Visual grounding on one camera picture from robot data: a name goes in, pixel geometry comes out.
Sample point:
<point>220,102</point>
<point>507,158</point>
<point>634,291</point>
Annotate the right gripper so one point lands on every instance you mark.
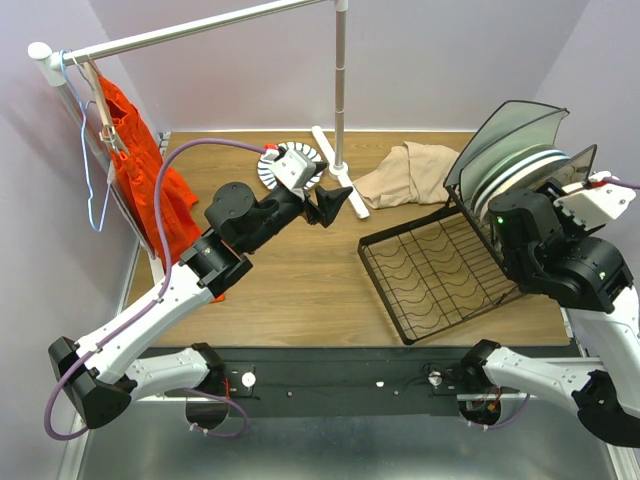
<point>554,190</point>

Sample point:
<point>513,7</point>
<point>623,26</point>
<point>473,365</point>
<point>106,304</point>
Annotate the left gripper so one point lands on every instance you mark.
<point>330,203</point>

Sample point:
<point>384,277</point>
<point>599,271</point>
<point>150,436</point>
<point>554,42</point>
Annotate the blue striped white plate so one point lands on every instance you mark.
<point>268,178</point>

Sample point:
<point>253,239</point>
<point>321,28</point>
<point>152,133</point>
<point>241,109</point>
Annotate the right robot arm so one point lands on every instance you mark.
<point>549,248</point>

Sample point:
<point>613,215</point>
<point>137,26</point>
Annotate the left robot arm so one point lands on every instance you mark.
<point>104,372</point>

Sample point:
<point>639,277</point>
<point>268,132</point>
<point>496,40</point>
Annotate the white clothes rack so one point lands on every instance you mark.
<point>51,63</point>

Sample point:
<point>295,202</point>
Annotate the white blue rimmed plate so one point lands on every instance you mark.
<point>536,158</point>

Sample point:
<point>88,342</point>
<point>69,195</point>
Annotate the square leaf pattern plate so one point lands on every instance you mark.
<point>576,169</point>

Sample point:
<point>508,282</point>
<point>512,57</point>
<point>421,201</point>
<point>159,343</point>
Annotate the large square green plate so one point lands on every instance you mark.
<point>513,126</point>

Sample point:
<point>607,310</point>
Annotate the beige cloth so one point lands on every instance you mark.
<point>412,173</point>

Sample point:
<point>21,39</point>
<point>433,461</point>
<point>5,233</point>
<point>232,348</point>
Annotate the orange garment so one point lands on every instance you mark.
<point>137,174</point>

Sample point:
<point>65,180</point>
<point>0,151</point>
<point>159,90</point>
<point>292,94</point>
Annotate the wooden clip hanger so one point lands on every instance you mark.
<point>107,133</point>

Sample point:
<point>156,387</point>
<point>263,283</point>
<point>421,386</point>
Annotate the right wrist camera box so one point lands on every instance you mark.
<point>612,198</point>

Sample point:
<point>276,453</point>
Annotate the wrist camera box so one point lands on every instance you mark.
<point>612,198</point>
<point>296,170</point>

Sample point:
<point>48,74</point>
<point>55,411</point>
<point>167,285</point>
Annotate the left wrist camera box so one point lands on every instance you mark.
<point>296,170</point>

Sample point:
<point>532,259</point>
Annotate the black wire dish rack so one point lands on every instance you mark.
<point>436,272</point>

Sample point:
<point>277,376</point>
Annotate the black mounting rail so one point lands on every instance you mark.
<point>343,381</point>

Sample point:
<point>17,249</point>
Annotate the blue wire hanger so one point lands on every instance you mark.
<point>96,223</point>

